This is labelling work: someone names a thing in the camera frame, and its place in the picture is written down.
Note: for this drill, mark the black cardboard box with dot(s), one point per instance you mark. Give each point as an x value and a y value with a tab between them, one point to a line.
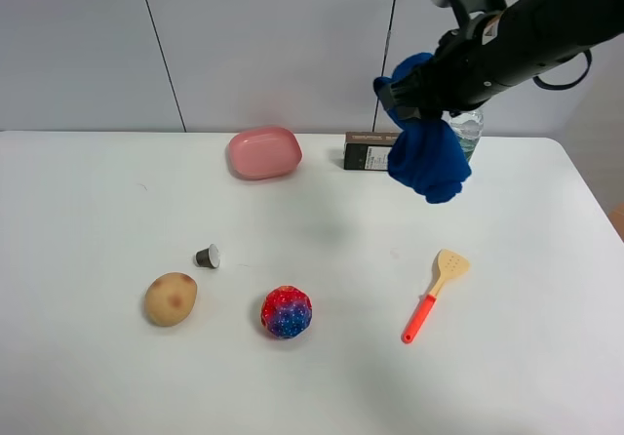
367	151

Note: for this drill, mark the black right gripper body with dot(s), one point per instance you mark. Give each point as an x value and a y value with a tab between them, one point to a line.
474	62

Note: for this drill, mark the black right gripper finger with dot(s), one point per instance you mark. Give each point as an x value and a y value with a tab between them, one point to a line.
401	92
408	113

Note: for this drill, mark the red blue spiky ball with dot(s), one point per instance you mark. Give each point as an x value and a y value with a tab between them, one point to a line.
286	312

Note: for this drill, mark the pink soap dish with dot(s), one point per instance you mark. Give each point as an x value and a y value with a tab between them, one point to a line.
263	153

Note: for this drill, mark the potato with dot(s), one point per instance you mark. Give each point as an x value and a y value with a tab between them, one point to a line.
170	299

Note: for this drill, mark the clear water bottle green label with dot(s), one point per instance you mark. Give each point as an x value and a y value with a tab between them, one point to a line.
468	127

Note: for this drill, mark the blue cloth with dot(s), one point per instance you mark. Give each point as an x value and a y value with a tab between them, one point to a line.
426	156

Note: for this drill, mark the yellow spatula orange handle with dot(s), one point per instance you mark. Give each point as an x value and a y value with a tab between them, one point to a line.
447	266

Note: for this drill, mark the brown coffee capsule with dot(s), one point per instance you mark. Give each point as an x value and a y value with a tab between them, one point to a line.
209	257

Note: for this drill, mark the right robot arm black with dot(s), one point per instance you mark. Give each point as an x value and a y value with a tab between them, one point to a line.
549	32

